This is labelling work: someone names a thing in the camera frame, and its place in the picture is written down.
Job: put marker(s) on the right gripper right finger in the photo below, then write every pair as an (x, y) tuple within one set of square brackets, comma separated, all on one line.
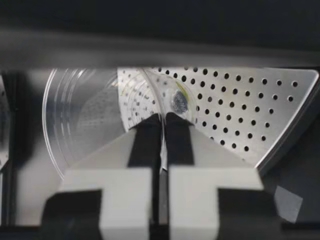
[(205, 180)]

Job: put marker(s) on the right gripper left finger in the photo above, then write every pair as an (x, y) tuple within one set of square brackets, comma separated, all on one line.
[(120, 180)]

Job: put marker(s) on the clear plastic cup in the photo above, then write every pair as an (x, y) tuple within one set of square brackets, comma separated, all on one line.
[(82, 112)]

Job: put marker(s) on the silver and black coffee machine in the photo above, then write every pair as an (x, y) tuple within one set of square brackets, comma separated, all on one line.
[(250, 105)]

